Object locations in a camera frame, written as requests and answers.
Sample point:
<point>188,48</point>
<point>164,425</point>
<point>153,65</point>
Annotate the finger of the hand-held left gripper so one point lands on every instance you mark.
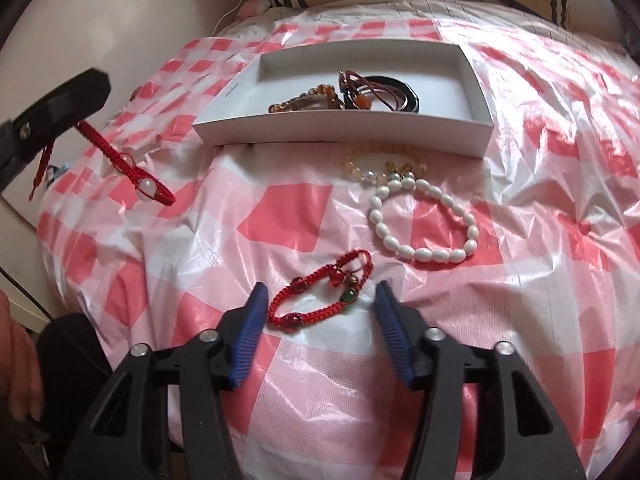
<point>65,100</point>

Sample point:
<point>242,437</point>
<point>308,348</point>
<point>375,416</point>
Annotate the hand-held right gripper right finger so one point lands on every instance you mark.
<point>397,340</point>

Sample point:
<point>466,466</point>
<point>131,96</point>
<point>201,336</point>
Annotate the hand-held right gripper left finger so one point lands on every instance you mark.
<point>247,340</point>

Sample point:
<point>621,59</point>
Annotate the white cardboard box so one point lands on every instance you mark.
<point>310,130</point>

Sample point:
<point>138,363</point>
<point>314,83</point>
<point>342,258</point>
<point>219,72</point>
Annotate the person's left hand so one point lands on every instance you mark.
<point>20,360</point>

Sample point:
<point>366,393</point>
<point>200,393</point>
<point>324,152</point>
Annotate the blue cloth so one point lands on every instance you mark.
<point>57,175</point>

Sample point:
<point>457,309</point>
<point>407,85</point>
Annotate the red white checkered plastic sheet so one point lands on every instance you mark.
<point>525,235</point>

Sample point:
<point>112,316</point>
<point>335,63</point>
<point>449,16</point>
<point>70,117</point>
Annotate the pink cloth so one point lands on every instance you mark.
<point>256,7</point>

